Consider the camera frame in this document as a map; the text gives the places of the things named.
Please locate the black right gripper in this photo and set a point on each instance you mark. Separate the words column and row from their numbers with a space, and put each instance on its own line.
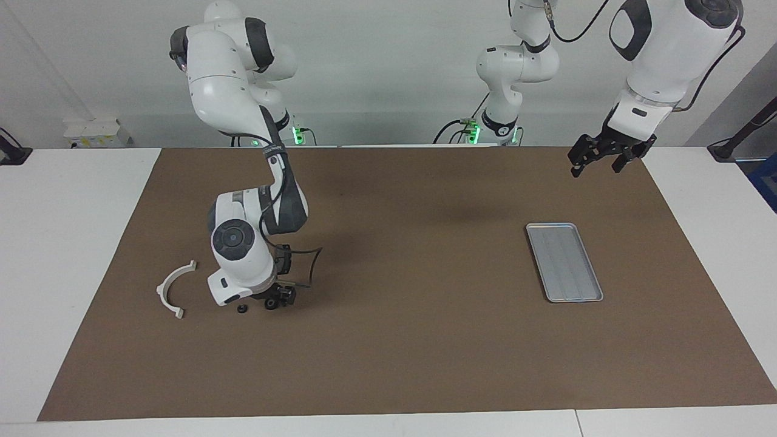
column 273, row 290

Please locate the rectangular dark brake pad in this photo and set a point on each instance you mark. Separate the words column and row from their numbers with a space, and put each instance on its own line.
column 284, row 261

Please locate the black table clamp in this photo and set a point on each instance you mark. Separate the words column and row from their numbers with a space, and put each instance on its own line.
column 15, row 155

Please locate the large black bearing gear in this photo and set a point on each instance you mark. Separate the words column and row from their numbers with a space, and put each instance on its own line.
column 273, row 304

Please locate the blue bin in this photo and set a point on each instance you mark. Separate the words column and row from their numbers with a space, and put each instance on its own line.
column 766, row 182

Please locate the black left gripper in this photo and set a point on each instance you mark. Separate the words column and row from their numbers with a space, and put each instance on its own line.
column 613, row 145

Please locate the white cardboard box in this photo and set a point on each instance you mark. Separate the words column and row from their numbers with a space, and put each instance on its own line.
column 97, row 133

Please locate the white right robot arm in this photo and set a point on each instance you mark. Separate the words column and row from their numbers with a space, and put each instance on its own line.
column 243, row 255

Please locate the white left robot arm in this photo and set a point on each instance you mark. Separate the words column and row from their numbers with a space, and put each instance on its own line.
column 668, row 60

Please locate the brown table mat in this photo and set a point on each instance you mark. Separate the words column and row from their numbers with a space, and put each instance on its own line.
column 388, row 340

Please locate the silver metal tray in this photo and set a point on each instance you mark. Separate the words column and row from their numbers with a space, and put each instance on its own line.
column 564, row 264

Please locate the white curved plastic bracket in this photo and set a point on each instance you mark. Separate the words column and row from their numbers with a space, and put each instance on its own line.
column 162, row 291

